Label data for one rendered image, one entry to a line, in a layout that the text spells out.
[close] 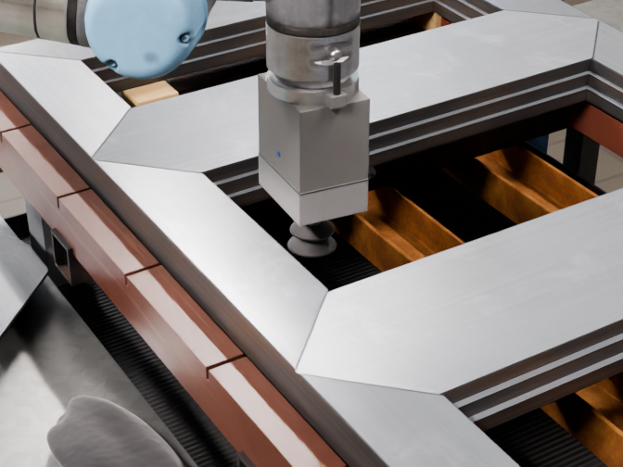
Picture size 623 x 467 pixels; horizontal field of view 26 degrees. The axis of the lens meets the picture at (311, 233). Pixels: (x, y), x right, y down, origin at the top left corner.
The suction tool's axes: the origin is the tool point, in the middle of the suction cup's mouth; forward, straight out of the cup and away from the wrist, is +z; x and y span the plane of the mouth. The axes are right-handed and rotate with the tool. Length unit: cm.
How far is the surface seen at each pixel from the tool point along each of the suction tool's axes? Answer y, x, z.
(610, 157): 141, -148, 88
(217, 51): 67, -18, 10
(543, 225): 7.1, -29.8, 8.9
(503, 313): -4.2, -17.9, 9.7
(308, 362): -3.0, 1.7, 10.1
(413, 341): -4.3, -8.2, 9.9
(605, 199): 8.6, -38.7, 8.7
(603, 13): 71, -85, 17
